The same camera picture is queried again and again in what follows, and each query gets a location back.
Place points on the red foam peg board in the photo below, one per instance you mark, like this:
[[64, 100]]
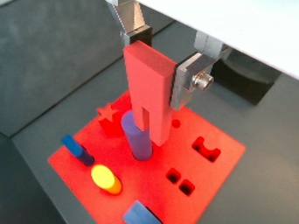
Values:
[[175, 183]]

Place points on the purple cylinder peg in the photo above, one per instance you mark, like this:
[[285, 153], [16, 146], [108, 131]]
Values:
[[136, 137]]

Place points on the tall blue square peg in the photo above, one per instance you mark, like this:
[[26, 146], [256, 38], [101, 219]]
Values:
[[140, 215]]

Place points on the red star peg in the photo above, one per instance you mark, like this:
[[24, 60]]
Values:
[[108, 119]]

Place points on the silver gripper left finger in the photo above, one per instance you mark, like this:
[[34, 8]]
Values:
[[129, 20]]

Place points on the yellow cylinder peg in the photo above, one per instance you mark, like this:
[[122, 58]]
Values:
[[105, 179]]

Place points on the short blue peg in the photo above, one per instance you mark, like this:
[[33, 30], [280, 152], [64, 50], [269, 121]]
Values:
[[77, 150]]

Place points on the red double-square forked block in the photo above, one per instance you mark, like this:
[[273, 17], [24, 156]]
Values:
[[149, 75]]

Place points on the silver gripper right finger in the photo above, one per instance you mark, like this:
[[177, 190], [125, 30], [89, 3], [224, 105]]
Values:
[[192, 72]]

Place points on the black curved stand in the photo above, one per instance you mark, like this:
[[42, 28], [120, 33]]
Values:
[[244, 75]]

